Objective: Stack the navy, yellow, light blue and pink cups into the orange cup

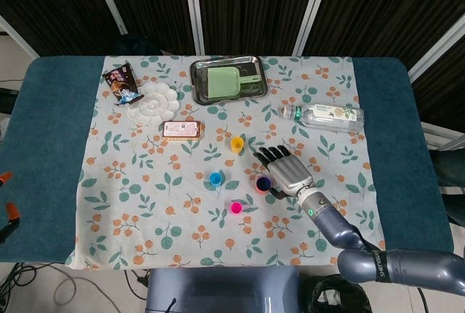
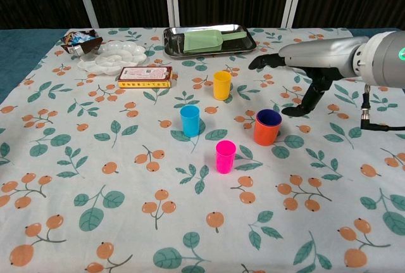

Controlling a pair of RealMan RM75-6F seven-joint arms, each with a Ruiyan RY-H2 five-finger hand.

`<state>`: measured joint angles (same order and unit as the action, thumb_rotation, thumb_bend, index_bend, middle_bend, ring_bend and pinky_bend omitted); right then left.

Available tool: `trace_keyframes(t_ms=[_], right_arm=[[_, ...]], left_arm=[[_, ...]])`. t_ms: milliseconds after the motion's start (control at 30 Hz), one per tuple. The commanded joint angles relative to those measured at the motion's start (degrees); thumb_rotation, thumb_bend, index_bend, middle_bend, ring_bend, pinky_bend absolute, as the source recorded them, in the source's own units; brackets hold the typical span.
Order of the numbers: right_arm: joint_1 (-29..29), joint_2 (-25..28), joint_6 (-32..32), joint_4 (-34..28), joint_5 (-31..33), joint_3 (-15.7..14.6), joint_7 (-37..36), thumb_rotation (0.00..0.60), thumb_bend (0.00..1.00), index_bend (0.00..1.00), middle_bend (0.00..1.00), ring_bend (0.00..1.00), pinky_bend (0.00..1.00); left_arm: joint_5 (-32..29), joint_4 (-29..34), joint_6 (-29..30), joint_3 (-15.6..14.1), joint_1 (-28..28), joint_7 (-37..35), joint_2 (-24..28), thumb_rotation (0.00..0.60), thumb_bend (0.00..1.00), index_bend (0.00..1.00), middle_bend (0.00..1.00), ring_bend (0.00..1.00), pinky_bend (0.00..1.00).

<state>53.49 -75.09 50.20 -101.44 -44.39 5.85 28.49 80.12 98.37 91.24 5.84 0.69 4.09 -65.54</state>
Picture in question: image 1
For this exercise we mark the grey metal shelf frame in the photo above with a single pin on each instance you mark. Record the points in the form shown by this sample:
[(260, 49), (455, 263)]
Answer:
[(443, 135)]

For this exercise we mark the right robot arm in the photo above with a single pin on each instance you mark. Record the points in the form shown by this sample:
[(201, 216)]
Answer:
[(334, 226)]

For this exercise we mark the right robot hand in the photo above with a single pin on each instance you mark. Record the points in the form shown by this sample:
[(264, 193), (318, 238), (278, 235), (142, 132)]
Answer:
[(290, 173)]

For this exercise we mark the orange plastic cup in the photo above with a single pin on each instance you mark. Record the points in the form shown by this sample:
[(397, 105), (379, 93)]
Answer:
[(260, 190)]

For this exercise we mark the teal table cover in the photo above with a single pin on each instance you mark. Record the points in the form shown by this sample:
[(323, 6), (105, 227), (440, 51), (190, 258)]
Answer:
[(47, 146)]

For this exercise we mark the pink plastic cup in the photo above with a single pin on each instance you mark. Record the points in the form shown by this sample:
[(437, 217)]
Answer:
[(236, 207)]

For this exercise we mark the light blue plastic cup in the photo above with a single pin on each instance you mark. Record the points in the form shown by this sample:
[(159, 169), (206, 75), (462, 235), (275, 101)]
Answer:
[(216, 178)]

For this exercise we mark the grey blue robot torso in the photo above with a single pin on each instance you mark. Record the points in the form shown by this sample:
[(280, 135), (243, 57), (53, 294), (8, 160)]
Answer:
[(218, 291)]

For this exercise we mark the red yellow card box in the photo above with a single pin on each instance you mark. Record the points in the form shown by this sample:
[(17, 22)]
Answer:
[(179, 129)]

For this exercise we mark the floral fruit print tablecloth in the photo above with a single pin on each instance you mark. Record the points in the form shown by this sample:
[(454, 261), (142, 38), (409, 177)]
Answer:
[(163, 200)]

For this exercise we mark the stainless steel tray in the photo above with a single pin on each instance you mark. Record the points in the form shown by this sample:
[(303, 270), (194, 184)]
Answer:
[(200, 73)]

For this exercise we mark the green plastic scoop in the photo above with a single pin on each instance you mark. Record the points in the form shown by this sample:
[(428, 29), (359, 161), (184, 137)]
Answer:
[(221, 82)]

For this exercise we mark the black plastic bag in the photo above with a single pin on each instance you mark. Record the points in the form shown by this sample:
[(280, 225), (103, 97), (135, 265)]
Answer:
[(327, 295)]

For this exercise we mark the yellow plastic cup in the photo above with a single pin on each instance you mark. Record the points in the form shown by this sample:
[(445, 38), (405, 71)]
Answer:
[(237, 145)]

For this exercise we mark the white partition post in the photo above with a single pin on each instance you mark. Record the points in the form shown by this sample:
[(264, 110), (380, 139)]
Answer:
[(18, 35), (436, 51), (109, 0), (312, 8), (192, 8)]

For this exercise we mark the white flower paint palette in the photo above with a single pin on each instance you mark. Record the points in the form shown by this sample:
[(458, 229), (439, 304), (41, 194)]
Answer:
[(154, 104)]

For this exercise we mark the clear plastic water bottle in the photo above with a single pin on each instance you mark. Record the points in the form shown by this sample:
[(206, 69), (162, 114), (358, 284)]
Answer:
[(327, 117)]

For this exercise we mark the dark blue plastic cup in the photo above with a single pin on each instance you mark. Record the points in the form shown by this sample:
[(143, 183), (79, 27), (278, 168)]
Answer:
[(263, 182)]

